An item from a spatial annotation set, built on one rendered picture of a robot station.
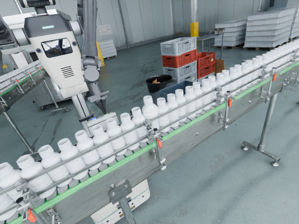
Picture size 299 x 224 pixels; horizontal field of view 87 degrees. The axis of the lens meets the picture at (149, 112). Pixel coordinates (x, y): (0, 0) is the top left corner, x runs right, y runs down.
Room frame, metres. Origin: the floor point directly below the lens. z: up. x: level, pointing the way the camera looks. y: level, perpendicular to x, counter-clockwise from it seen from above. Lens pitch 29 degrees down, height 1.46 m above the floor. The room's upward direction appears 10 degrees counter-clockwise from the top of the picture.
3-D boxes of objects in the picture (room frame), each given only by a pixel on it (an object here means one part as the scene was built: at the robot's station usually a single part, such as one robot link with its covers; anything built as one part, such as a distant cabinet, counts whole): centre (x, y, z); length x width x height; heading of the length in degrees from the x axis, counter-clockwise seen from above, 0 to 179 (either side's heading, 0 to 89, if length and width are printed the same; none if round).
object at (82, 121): (1.08, 0.49, 0.74); 0.11 x 0.11 x 0.40; 28
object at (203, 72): (3.63, -1.36, 0.33); 0.61 x 0.41 x 0.22; 121
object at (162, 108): (0.63, -0.06, 1.08); 0.06 x 0.06 x 0.17
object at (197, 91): (0.75, -0.26, 1.08); 0.06 x 0.06 x 0.17
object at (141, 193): (1.07, 0.49, 0.24); 0.68 x 0.53 x 0.41; 28
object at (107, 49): (10.35, 2.10, 0.50); 1.24 x 1.03 x 1.00; 121
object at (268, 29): (6.05, -4.78, 0.59); 1.24 x 1.03 x 1.17; 120
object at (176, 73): (3.21, -0.78, 0.55); 0.61 x 0.41 x 0.22; 125
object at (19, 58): (3.68, 2.52, 1.22); 0.23 x 0.04 x 0.32; 100
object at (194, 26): (10.36, -3.53, 0.55); 0.40 x 0.40 x 1.10; 28
